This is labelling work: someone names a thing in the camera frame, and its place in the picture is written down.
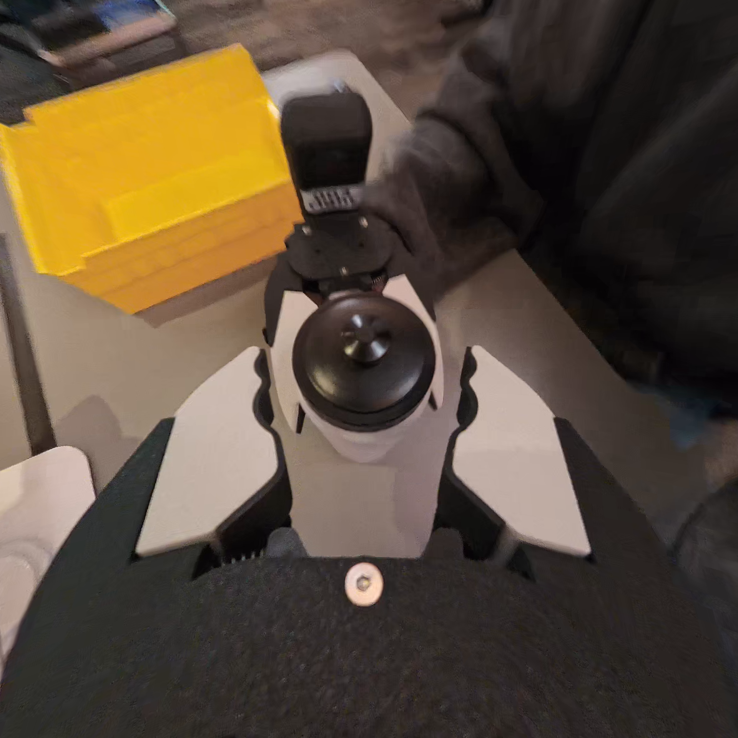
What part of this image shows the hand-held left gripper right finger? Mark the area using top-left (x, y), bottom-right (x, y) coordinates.
top-left (434, 345), bottom-right (593, 566)

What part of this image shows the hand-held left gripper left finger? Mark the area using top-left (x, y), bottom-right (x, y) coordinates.
top-left (134, 346), bottom-right (293, 563)

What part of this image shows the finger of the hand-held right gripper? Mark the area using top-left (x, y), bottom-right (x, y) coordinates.
top-left (385, 276), bottom-right (446, 412)
top-left (267, 290), bottom-right (316, 434)

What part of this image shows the black bottle lid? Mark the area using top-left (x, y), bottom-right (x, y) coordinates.
top-left (291, 291), bottom-right (437, 432)

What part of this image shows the white plastic bottle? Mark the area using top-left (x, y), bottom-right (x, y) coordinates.
top-left (300, 398), bottom-right (433, 464)

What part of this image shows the yellow plastic bin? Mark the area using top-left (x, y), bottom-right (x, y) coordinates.
top-left (0, 43), bottom-right (304, 315)

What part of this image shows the person's dark clothing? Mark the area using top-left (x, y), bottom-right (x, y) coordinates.
top-left (450, 0), bottom-right (738, 416)

